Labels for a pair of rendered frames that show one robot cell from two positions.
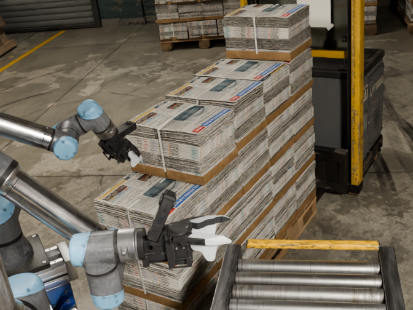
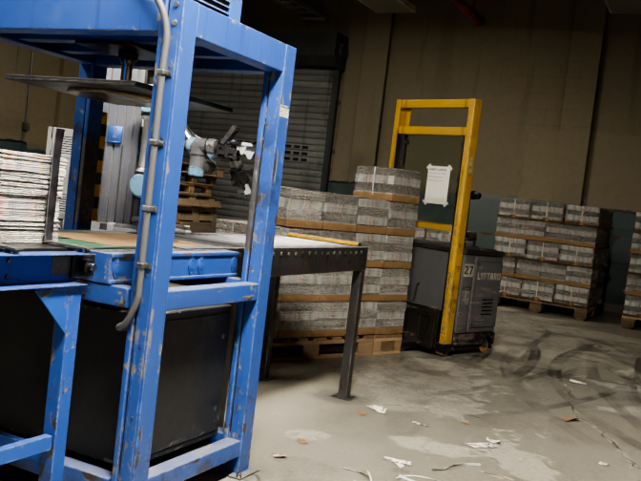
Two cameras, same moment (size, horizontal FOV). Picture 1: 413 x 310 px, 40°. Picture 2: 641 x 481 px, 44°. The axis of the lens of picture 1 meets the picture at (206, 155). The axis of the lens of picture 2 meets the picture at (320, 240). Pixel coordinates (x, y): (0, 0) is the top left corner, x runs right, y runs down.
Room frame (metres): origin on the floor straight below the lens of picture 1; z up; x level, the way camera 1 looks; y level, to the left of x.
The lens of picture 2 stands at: (-2.68, -1.24, 1.03)
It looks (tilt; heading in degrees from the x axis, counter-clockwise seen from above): 3 degrees down; 13
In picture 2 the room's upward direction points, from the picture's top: 7 degrees clockwise
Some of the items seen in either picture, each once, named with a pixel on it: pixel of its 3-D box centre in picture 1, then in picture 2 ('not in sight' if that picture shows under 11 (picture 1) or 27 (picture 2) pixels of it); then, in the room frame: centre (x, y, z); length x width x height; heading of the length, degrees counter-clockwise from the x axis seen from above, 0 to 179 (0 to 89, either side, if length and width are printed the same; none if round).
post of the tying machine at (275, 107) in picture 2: not in sight; (258, 261); (0.09, -0.39, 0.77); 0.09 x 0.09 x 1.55; 76
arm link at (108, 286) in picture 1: (106, 278); (197, 165); (1.07, 0.27, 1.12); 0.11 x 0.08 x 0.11; 177
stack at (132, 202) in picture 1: (214, 221); (298, 290); (2.36, 0.00, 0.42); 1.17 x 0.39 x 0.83; 146
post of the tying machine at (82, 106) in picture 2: not in sight; (76, 231); (0.29, 0.45, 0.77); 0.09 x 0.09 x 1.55; 76
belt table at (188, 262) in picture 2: not in sight; (107, 252); (-0.10, 0.10, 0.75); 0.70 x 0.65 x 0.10; 166
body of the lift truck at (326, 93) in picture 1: (324, 111); (444, 293); (3.63, -0.86, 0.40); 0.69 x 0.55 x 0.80; 56
